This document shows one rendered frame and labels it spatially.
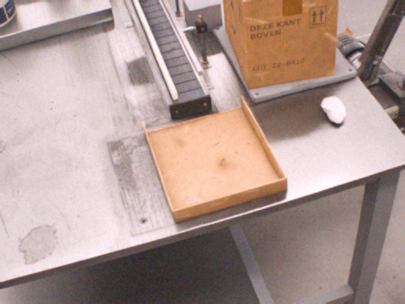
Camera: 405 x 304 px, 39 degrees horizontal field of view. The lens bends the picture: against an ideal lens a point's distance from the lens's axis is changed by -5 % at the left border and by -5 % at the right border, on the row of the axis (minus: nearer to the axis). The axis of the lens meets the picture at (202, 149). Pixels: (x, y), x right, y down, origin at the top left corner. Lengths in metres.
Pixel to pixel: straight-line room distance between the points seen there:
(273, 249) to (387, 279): 0.44
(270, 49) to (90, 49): 0.61
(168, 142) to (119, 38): 0.51
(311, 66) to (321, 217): 0.92
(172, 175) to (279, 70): 0.40
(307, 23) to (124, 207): 0.62
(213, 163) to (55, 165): 0.39
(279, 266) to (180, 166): 0.91
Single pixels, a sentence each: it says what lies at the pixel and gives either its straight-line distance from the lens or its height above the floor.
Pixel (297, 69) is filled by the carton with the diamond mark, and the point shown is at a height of 0.89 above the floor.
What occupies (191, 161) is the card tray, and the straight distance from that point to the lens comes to 1.39.
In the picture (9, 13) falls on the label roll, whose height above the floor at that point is 0.90.
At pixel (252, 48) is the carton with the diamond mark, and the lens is 1.46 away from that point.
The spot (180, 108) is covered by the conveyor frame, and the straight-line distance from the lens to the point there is 1.49.
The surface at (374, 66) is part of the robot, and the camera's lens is 2.42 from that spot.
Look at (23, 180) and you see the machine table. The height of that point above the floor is 0.83.
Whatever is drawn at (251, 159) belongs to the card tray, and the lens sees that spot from 1.38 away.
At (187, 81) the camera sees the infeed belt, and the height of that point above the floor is 0.88.
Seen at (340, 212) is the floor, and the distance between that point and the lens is 2.36.
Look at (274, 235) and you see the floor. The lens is 2.27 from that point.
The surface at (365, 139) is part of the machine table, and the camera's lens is 1.45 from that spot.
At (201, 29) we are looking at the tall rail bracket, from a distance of 1.59.
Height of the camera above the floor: 1.83
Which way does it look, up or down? 45 degrees down
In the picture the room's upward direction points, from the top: 7 degrees counter-clockwise
